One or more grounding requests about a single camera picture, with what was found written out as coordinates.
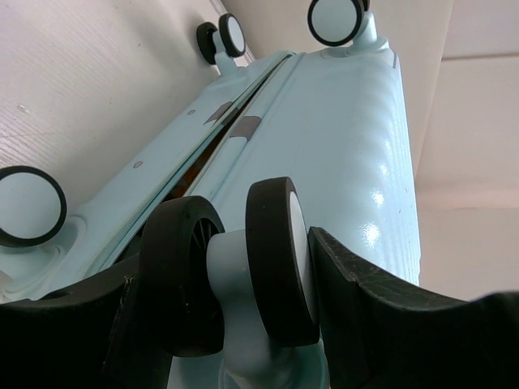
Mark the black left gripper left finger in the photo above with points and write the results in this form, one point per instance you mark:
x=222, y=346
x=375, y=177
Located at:
x=90, y=334

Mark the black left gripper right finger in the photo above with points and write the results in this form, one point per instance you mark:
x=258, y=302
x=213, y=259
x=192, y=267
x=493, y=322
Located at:
x=380, y=331

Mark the light blue hard suitcase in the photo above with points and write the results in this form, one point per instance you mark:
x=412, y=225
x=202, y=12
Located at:
x=217, y=207

